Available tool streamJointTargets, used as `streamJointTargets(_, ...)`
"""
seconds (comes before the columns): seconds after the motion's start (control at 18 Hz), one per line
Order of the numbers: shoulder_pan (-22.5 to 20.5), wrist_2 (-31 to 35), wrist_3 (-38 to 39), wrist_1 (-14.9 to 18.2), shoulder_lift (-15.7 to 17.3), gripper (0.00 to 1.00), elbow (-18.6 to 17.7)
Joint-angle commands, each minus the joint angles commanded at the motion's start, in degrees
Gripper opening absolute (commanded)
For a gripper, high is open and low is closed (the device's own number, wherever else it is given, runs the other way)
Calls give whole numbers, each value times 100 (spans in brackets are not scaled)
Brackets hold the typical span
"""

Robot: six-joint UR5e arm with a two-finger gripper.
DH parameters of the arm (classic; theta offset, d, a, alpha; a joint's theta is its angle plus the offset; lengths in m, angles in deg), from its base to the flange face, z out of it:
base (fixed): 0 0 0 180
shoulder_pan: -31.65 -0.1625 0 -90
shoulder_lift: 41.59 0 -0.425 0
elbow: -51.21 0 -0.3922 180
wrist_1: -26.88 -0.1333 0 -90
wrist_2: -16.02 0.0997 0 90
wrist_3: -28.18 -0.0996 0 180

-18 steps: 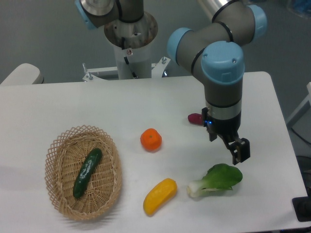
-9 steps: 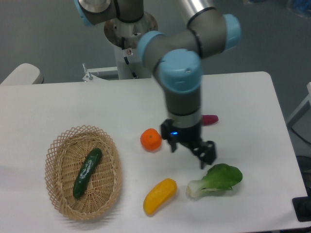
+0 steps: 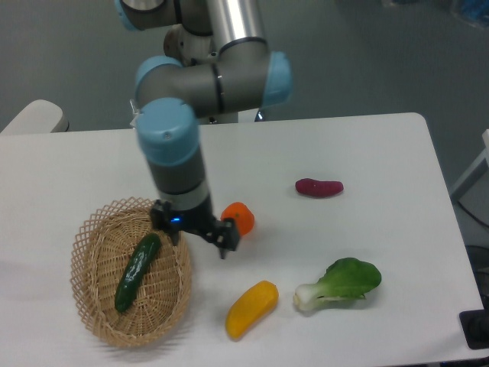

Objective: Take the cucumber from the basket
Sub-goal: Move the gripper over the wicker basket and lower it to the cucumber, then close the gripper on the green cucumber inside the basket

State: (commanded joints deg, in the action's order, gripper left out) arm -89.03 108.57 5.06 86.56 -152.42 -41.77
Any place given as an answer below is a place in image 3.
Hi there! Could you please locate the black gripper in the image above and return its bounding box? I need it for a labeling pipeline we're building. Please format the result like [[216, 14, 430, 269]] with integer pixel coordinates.
[[150, 195, 241, 260]]

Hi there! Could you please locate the dark green cucumber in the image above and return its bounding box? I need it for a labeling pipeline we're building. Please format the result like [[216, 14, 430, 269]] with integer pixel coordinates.
[[114, 232, 161, 313]]

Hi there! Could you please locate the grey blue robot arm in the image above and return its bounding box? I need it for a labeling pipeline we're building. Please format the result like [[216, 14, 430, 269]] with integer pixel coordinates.
[[115, 1, 293, 256]]

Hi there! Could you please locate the orange tangerine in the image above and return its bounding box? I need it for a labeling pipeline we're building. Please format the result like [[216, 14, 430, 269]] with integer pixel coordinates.
[[221, 202, 255, 236]]

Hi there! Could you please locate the yellow squash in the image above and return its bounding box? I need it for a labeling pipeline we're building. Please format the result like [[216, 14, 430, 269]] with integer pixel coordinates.
[[225, 281, 280, 339]]

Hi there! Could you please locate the purple sweet potato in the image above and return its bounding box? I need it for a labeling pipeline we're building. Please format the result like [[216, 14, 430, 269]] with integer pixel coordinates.
[[295, 178, 344, 198]]

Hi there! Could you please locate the green bok choy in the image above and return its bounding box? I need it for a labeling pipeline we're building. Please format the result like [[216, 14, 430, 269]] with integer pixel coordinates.
[[293, 258, 382, 312]]

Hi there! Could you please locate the white chair armrest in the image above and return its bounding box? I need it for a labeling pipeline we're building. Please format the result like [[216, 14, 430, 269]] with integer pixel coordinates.
[[1, 99, 70, 136]]

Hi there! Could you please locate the black device at table edge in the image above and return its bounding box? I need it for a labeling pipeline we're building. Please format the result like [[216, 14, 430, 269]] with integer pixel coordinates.
[[459, 310, 488, 350]]

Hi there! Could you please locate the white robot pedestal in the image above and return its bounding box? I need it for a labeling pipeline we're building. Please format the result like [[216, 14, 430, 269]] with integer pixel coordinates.
[[128, 22, 268, 130]]

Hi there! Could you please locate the white furniture frame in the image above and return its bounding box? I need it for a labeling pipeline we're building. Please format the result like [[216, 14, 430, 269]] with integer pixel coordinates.
[[449, 129, 488, 203]]

